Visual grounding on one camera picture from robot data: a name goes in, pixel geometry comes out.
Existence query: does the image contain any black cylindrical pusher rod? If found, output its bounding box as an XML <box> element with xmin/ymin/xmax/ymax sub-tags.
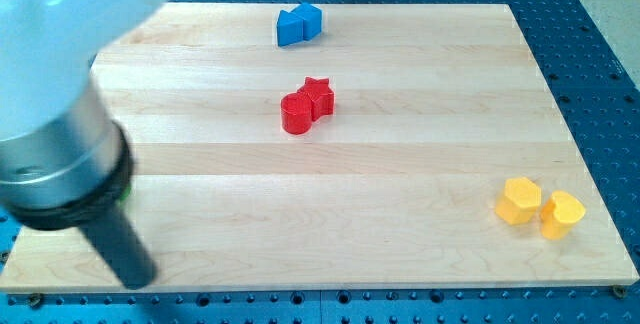
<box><xmin>80</xmin><ymin>206</ymin><xmax>156</xmax><ymax>290</ymax></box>

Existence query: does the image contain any red star block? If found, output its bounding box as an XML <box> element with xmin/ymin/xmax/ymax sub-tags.
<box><xmin>298</xmin><ymin>77</ymin><xmax>335</xmax><ymax>121</ymax></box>

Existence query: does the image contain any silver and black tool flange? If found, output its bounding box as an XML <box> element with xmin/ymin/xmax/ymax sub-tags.
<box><xmin>1</xmin><ymin>84</ymin><xmax>134</xmax><ymax>230</ymax></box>

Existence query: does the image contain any blue triangle block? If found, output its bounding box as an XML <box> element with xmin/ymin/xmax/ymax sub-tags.
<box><xmin>276</xmin><ymin>10</ymin><xmax>304</xmax><ymax>47</ymax></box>

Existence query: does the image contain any yellow hexagon block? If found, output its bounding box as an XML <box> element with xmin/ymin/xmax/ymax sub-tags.
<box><xmin>494</xmin><ymin>177</ymin><xmax>542</xmax><ymax>225</ymax></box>

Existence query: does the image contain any light wooden board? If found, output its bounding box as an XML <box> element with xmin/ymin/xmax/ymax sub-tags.
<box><xmin>0</xmin><ymin>2</ymin><xmax>640</xmax><ymax>294</ymax></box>

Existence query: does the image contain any blue cube block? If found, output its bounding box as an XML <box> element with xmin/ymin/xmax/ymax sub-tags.
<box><xmin>291</xmin><ymin>2</ymin><xmax>323</xmax><ymax>41</ymax></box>

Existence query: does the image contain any yellow heart block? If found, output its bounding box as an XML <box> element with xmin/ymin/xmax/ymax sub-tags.
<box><xmin>540</xmin><ymin>190</ymin><xmax>586</xmax><ymax>240</ymax></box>

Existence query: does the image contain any red cylinder block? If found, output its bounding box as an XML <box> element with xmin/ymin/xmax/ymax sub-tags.
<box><xmin>280</xmin><ymin>92</ymin><xmax>313</xmax><ymax>135</ymax></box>

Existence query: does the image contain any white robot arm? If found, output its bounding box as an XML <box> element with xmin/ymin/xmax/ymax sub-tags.
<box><xmin>1</xmin><ymin>0</ymin><xmax>167</xmax><ymax>289</ymax></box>

